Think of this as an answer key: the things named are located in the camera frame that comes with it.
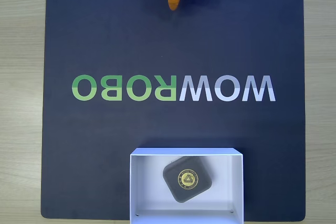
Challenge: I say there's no square case with gold emblem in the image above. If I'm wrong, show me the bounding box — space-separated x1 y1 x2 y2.
162 155 213 204

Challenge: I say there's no dark mat with WOWROBO print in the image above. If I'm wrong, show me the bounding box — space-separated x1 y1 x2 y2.
40 0 307 220

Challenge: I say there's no white open cardboard box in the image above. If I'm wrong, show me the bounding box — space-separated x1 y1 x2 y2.
129 147 245 224

